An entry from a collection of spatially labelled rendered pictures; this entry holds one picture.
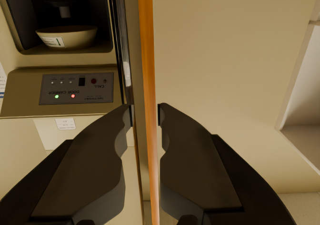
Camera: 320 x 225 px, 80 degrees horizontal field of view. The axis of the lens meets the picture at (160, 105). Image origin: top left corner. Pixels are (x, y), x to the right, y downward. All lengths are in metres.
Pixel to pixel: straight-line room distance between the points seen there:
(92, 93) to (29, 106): 0.16
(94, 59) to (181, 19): 0.53
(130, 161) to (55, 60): 0.44
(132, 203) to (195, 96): 0.63
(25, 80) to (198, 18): 0.75
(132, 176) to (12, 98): 0.49
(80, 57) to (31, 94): 0.16
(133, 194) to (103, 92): 0.52
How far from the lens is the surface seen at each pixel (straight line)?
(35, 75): 0.63
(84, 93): 0.55
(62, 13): 0.68
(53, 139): 0.77
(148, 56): 0.47
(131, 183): 0.86
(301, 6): 1.21
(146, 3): 0.46
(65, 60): 0.61
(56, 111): 0.56
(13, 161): 1.63
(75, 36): 0.62
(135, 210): 1.01
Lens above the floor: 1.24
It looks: 29 degrees up
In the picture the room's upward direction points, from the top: 179 degrees clockwise
